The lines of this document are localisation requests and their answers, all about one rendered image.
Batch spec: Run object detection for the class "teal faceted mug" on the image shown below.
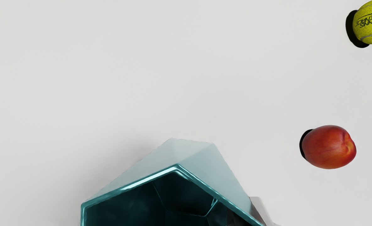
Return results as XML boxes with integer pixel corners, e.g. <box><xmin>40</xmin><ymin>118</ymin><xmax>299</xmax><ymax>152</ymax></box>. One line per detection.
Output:
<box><xmin>80</xmin><ymin>137</ymin><xmax>276</xmax><ymax>226</ymax></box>

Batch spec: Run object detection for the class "red peach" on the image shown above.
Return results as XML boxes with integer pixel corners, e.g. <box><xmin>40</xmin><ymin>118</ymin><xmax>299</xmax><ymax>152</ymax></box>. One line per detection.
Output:
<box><xmin>301</xmin><ymin>125</ymin><xmax>357</xmax><ymax>170</ymax></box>

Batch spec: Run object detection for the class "yellow tennis ball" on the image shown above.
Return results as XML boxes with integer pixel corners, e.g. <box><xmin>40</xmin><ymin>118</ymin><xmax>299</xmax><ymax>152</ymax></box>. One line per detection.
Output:
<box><xmin>353</xmin><ymin>0</ymin><xmax>372</xmax><ymax>45</ymax></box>

